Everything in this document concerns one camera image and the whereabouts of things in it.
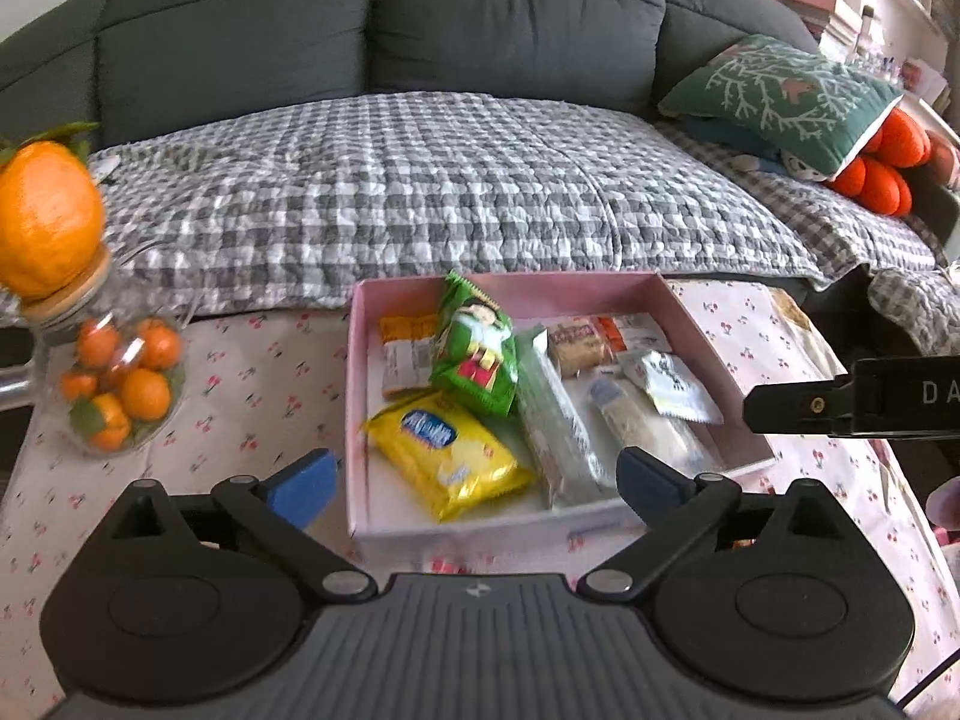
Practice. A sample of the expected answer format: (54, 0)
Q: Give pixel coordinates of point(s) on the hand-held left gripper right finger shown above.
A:
(649, 489)

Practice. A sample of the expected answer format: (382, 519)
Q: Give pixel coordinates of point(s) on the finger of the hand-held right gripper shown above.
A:
(802, 405)

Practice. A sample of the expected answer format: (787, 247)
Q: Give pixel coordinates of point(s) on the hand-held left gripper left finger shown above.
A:
(307, 489)

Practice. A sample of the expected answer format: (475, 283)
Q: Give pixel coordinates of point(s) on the white blue label snack packet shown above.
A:
(645, 427)

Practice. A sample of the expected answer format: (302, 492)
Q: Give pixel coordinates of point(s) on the white black print snack packet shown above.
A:
(675, 386)

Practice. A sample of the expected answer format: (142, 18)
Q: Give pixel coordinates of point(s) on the long clear rice cracker packet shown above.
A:
(559, 420)

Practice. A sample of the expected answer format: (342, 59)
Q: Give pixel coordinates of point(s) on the yellow snack packet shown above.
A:
(442, 457)

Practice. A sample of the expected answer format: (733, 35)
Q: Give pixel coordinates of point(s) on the small brown biscuit packet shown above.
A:
(577, 349)

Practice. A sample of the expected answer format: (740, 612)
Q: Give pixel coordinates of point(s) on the orange white snack packet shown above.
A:
(630, 330)
(405, 360)

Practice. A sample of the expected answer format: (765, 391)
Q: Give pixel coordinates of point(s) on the pink cardboard box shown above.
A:
(465, 536)

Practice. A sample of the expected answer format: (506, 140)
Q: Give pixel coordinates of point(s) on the green cartoon snack packet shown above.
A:
(472, 360)

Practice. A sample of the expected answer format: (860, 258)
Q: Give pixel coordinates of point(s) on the floral cherry tablecloth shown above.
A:
(247, 390)

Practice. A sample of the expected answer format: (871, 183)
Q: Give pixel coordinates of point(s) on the pile of small tangerines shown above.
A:
(142, 394)

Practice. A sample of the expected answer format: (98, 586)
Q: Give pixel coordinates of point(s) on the orange plush toy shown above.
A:
(877, 180)

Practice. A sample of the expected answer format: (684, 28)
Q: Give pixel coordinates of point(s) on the plush doll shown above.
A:
(799, 165)

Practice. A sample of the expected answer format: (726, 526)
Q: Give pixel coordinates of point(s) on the blue cushion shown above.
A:
(727, 136)

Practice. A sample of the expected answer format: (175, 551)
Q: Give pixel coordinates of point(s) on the glass jar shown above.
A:
(56, 345)

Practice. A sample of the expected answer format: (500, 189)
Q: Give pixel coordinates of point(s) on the grey metal bar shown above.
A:
(15, 386)

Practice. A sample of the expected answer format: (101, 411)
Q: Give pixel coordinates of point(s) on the green branch pattern cushion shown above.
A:
(780, 90)

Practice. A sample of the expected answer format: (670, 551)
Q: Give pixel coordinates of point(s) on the grey checked blanket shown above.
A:
(450, 180)

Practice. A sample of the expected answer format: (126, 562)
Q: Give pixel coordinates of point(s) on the clear bottle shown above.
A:
(866, 30)

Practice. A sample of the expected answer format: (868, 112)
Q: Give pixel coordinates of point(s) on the orange fruit shaped jar lid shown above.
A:
(49, 217)

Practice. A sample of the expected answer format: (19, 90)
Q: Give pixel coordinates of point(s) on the dark grey sofa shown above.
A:
(510, 15)

